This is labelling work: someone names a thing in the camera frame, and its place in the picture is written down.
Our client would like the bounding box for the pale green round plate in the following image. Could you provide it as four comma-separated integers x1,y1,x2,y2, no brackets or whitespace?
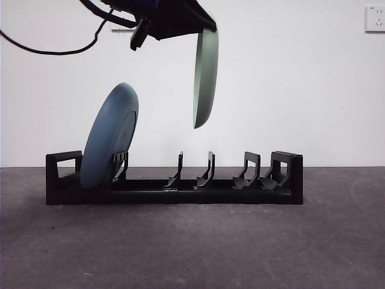
192,27,220,130

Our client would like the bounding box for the blue round plate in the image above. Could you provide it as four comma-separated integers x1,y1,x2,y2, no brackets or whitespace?
81,82,141,190

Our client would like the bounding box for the black plastic plate rack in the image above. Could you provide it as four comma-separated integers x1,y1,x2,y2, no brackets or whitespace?
45,150,304,206

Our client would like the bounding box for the black cable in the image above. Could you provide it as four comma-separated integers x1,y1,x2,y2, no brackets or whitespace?
78,0,136,28
0,8,115,56

